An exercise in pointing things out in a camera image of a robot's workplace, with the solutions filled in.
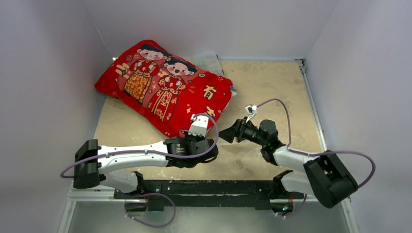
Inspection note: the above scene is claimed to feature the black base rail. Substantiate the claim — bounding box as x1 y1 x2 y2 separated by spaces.
113 176 304 213

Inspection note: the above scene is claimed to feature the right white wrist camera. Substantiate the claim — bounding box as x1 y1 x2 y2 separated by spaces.
245 105 258 122

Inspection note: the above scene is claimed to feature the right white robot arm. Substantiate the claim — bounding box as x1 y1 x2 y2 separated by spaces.
219 118 359 209

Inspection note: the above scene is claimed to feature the clear plastic organizer box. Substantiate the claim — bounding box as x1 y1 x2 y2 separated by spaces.
192 51 224 76

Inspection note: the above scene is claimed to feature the red printed pillowcase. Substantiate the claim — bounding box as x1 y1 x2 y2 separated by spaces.
95 40 233 137

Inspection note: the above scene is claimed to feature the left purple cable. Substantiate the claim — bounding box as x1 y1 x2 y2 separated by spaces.
60 112 220 180

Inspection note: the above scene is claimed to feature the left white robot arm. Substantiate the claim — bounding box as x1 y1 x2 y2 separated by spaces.
73 136 219 199

